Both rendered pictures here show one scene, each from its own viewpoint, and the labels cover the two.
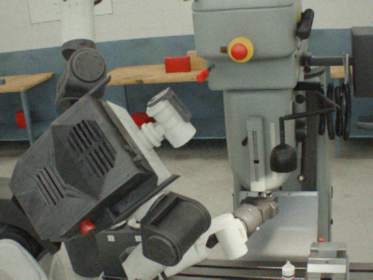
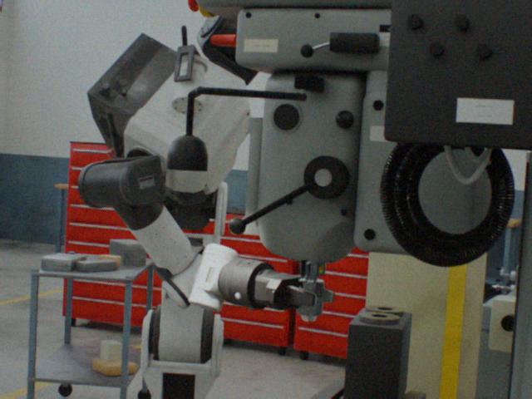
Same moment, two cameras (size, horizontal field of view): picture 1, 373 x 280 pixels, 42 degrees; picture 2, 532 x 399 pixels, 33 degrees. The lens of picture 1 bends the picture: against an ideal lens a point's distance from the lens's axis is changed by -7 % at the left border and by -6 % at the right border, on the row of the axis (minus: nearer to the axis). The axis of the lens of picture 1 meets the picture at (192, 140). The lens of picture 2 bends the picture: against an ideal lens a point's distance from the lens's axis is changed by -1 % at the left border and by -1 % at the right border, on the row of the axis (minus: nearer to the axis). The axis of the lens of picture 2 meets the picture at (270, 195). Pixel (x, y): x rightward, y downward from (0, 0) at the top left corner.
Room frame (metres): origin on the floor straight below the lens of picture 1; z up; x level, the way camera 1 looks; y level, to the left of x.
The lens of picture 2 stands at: (1.44, -1.80, 1.50)
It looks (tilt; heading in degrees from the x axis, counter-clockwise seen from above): 3 degrees down; 94
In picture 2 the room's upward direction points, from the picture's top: 4 degrees clockwise
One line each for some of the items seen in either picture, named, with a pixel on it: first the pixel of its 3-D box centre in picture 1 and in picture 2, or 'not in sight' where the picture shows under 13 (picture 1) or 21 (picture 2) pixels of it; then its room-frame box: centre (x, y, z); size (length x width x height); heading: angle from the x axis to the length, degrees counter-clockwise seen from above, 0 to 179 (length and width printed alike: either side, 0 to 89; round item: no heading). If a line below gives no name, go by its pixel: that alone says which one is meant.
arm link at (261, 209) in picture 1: (252, 215); (270, 288); (1.35, -0.15, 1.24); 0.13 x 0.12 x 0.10; 55
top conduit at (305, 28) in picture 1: (305, 21); not in sight; (1.41, -0.35, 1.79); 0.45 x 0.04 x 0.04; 163
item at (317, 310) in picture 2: not in sight; (310, 299); (1.42, -0.20, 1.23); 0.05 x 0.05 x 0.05
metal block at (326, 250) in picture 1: (328, 253); not in sight; (1.36, -0.40, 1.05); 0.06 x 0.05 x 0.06; 72
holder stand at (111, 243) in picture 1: (131, 245); (378, 355); (1.58, 0.26, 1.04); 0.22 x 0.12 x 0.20; 80
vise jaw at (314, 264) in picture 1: (326, 267); not in sight; (1.31, -0.38, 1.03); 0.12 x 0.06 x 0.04; 72
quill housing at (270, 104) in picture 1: (262, 131); (321, 166); (1.43, -0.21, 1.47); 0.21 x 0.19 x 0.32; 73
